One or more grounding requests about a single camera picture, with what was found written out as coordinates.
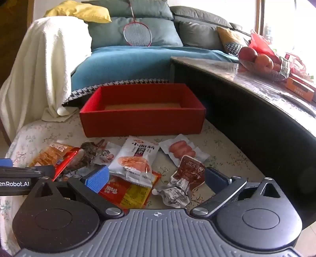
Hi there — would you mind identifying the red badminton racket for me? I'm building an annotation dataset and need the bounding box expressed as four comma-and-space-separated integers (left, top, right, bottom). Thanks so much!
123, 0, 152, 47

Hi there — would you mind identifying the clear packet dark dried snack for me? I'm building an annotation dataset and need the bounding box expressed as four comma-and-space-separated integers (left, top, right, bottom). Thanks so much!
63, 141, 104, 177

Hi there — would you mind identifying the glass fruit bowl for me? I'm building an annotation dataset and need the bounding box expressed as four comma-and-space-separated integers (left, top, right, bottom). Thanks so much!
237, 57, 288, 82

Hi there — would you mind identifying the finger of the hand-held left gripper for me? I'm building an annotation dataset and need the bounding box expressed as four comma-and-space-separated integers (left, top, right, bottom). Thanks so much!
0, 158, 55, 181

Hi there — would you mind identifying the grey cushion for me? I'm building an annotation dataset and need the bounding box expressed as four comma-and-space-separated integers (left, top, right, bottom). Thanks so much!
178, 21, 229, 51

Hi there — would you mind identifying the yellow patterned cushion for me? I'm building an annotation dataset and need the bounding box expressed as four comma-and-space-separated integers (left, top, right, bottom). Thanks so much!
217, 26, 250, 56

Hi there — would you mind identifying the blue houndstooth-trimmed sofa cover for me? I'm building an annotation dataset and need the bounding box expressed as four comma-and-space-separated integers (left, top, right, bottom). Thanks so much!
62, 46, 240, 107

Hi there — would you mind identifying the red plastic bag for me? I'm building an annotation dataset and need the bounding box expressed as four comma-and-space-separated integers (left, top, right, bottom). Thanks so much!
248, 30, 282, 65

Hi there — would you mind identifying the orange snack packet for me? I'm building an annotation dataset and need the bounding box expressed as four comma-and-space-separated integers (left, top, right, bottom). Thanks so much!
29, 142, 81, 181

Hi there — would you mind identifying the red snack bag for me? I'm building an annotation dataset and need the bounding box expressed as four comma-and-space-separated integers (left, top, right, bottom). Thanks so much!
284, 52, 311, 75

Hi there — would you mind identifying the dark coffee table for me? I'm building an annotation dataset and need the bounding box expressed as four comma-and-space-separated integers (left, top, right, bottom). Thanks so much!
170, 56, 316, 230

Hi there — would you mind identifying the brown snack packet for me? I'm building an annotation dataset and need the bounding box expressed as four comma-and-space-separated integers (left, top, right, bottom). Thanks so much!
152, 155, 206, 208

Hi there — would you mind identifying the clear sausage packet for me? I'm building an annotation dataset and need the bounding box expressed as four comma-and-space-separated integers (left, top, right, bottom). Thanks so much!
158, 134, 211, 167

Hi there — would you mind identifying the cream folded cloth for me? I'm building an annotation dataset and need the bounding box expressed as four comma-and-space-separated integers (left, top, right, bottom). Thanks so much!
41, 107, 78, 122

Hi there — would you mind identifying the orange-red apple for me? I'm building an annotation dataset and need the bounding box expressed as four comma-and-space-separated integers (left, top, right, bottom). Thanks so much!
254, 54, 274, 73

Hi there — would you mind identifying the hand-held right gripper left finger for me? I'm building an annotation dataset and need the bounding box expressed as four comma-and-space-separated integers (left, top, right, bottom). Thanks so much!
27, 165, 124, 220

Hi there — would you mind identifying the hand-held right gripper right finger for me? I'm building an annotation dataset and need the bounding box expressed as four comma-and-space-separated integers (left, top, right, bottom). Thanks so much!
189, 167, 287, 218

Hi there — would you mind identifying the red carton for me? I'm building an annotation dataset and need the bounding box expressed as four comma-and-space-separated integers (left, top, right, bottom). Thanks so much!
289, 72, 316, 88

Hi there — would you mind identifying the small clear pink snack packet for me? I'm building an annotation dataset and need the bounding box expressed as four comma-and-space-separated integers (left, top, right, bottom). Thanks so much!
92, 140, 122, 167

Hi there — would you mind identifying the large teal cushion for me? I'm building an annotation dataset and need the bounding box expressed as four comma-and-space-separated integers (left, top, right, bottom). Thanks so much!
86, 17, 183, 50

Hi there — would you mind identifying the floral tablecloth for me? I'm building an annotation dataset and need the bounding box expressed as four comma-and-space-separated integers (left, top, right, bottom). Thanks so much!
0, 109, 267, 249

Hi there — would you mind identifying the white snack packet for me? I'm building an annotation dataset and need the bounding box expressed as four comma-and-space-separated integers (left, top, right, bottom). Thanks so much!
108, 136, 160, 188

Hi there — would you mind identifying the red cardboard box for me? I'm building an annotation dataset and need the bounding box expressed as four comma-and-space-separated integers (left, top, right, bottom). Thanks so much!
79, 83, 206, 137

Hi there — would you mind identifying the red apple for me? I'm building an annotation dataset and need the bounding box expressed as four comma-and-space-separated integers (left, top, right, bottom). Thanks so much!
238, 46, 258, 62

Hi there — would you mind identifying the orange carton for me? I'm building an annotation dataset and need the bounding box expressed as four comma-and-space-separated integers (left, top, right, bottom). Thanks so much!
286, 77, 315, 103

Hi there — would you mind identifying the red yellow snack packet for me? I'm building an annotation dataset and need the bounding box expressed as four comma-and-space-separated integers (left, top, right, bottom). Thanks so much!
98, 170, 162, 207

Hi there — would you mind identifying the grey sofa backrest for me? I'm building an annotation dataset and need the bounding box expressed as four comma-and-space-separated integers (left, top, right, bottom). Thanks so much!
170, 5, 244, 31

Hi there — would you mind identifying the white blanket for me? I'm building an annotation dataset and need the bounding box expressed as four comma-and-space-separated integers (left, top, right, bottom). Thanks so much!
0, 16, 92, 146

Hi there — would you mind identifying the yellow pillow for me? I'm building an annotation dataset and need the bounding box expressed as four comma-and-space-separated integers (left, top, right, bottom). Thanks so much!
43, 0, 112, 24

